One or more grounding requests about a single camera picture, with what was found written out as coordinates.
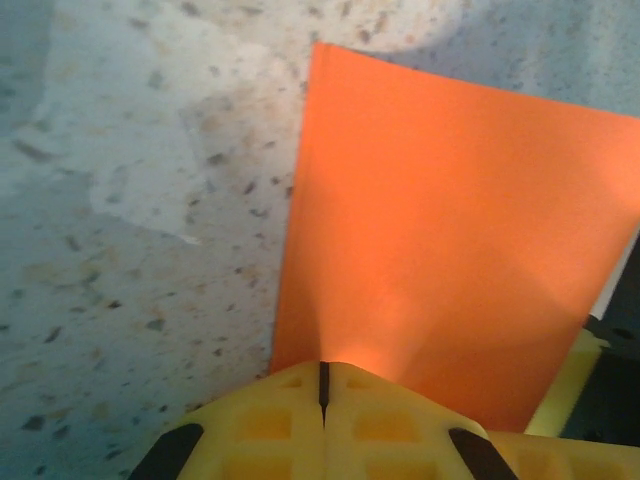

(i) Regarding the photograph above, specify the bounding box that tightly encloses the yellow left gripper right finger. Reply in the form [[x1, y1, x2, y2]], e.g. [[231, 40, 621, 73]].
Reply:
[[323, 359, 522, 480]]

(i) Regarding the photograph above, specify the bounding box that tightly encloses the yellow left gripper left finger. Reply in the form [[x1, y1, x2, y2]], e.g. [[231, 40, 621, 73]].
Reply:
[[127, 359, 327, 480]]

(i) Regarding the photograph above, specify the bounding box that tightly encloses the orange paper sheet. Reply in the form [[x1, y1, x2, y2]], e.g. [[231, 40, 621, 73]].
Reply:
[[268, 41, 640, 434]]

